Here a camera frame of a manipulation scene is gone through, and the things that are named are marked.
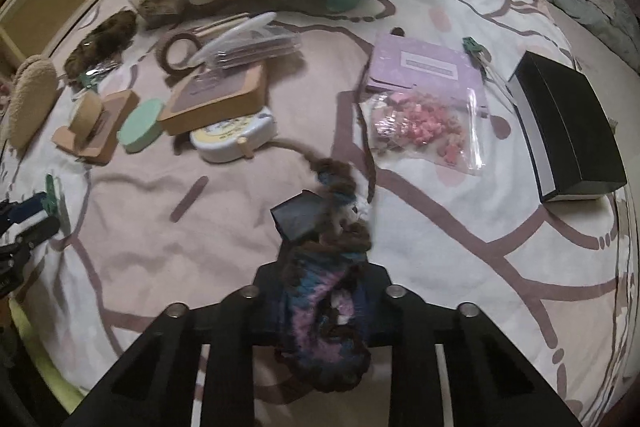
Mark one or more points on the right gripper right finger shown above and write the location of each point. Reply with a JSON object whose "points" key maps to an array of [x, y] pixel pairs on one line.
{"points": [[454, 367]]}

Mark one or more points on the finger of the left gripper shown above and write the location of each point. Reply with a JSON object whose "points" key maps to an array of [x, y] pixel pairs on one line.
{"points": [[19, 252], [13, 213]]}

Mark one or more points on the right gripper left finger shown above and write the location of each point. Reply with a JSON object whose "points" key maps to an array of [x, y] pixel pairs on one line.
{"points": [[153, 383]]}

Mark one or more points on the green plastic clip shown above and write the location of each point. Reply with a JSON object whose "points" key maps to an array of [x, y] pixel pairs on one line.
{"points": [[52, 202]]}

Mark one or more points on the purple blue crochet piece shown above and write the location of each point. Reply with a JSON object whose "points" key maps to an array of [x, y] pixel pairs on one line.
{"points": [[323, 312]]}

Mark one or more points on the oval wooden box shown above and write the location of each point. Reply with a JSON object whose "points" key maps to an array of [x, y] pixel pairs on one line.
{"points": [[85, 114]]}

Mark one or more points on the flat wooden tray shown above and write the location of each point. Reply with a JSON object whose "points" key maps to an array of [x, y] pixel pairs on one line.
{"points": [[100, 146]]}

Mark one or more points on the mint green oval case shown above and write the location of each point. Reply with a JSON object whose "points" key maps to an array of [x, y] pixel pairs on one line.
{"points": [[141, 128]]}

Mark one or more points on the wooden low shelf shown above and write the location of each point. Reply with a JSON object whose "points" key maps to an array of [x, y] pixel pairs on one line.
{"points": [[31, 27]]}

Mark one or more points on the brown fur scrunchie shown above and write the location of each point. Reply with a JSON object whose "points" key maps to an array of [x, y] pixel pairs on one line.
{"points": [[110, 37]]}

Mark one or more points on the brown ribbon roll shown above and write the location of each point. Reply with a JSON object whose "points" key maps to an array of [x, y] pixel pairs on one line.
{"points": [[174, 50]]}

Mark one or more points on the white round tape dispenser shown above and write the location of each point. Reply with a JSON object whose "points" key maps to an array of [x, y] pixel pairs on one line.
{"points": [[236, 138]]}

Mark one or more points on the small black cube box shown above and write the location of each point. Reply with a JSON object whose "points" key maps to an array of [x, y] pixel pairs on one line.
{"points": [[296, 218]]}

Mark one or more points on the wooden block with brown top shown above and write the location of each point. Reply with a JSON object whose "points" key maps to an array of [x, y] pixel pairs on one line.
{"points": [[205, 98]]}

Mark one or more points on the large black box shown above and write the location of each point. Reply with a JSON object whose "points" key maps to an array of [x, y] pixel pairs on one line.
{"points": [[573, 148]]}

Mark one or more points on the bag of pink beads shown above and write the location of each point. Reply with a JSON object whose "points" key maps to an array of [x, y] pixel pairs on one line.
{"points": [[418, 124]]}

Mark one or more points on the clear plastic pen case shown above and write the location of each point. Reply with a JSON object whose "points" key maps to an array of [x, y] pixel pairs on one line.
{"points": [[253, 41]]}

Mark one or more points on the lilac card booklet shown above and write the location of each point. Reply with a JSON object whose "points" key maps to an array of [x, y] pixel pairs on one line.
{"points": [[404, 64]]}

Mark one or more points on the green clip with white cord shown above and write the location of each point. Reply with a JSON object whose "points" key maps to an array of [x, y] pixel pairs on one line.
{"points": [[480, 56]]}

